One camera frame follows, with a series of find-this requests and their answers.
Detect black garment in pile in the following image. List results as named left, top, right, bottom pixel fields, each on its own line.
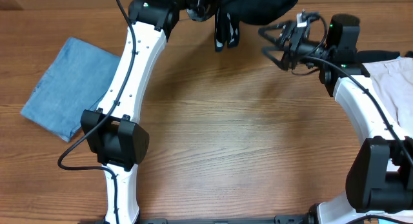
left=356, top=50, right=400, bottom=63

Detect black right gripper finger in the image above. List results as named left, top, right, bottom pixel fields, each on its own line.
left=261, top=46, right=287, bottom=71
left=258, top=21, right=292, bottom=45

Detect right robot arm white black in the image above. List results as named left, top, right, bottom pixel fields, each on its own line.
left=258, top=12, right=412, bottom=223

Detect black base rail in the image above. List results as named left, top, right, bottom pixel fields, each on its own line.
left=77, top=214, right=310, bottom=224

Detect beige shorts pile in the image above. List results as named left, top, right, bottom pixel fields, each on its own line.
left=363, top=57, right=412, bottom=132

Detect black shorts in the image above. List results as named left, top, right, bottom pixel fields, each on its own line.
left=214, top=0, right=298, bottom=52

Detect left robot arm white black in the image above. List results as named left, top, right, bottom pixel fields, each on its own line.
left=81, top=0, right=220, bottom=223

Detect blue denim garment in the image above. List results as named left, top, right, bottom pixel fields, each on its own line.
left=21, top=37, right=120, bottom=142

